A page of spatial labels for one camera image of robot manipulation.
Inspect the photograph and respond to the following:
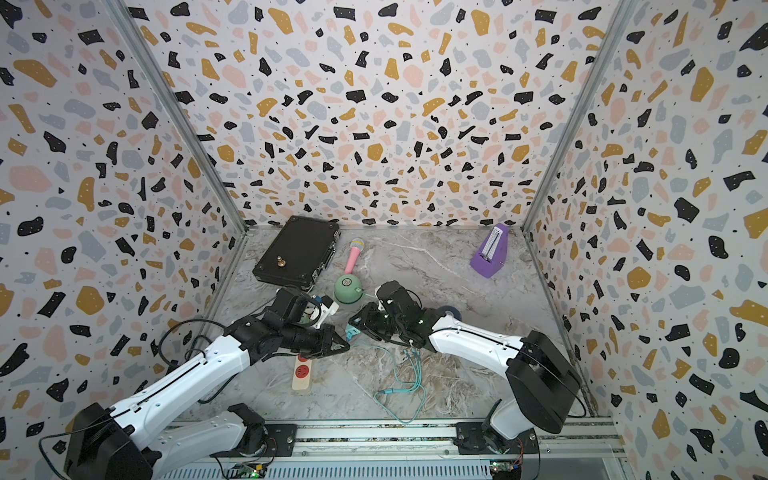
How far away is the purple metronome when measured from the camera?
1.00 meters

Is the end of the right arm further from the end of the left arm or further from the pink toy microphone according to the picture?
the pink toy microphone

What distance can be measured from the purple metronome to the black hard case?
0.55m

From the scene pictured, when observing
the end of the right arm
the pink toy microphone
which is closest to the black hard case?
the pink toy microphone

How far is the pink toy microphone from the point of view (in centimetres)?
109
